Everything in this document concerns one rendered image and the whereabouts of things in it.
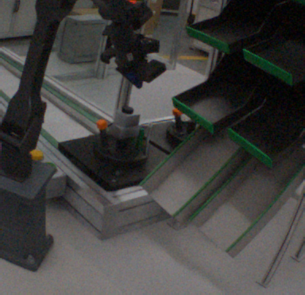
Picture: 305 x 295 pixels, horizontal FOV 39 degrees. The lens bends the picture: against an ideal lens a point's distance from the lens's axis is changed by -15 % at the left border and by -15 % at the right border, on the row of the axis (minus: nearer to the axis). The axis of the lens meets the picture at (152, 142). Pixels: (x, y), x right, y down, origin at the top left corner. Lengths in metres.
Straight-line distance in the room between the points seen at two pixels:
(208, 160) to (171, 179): 0.09
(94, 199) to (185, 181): 0.20
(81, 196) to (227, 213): 0.35
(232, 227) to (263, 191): 0.10
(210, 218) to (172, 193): 0.11
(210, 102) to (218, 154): 0.12
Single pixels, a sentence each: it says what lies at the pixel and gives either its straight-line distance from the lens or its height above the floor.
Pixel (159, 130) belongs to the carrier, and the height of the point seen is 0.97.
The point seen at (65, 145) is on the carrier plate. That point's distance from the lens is 1.26.
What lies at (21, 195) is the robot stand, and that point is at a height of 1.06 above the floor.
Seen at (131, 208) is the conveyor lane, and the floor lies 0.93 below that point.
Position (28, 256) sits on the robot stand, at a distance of 0.96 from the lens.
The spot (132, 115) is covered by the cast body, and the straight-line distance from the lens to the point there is 1.19.
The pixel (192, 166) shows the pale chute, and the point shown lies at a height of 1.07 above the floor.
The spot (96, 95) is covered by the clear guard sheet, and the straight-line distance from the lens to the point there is 1.55.
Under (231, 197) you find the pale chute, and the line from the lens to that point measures 0.98.
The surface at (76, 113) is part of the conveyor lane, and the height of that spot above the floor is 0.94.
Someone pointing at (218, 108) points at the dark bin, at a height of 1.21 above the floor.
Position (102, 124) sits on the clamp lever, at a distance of 1.16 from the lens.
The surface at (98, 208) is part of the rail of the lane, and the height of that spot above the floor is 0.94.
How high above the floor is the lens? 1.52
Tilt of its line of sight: 24 degrees down
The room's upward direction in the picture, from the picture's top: 11 degrees clockwise
